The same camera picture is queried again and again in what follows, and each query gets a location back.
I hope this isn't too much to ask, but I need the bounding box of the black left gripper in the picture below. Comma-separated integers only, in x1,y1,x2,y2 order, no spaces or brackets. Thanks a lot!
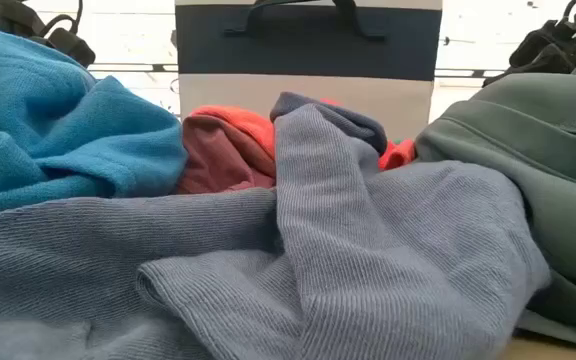
46,27,97,69

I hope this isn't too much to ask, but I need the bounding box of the bright blue garment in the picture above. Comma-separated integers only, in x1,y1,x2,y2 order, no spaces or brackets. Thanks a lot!
0,24,189,220

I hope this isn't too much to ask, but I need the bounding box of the green sweatshirt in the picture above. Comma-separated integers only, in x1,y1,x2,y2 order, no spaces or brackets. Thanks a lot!
414,39,576,352

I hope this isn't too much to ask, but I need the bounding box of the red garment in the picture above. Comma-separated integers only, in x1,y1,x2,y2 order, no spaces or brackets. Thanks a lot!
183,98,418,172

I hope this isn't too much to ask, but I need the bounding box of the maroon garment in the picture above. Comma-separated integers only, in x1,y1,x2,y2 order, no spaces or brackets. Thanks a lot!
176,117,277,195

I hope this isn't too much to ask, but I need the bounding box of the grey-blue knit garment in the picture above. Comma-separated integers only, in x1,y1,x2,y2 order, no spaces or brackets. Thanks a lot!
0,103,553,360

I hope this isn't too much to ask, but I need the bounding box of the navy white striped fabric bin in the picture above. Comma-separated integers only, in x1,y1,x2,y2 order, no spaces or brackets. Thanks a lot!
174,0,443,142

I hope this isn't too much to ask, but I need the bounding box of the grey overhead rail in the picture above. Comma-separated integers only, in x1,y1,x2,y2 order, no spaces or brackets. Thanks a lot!
86,62,514,80

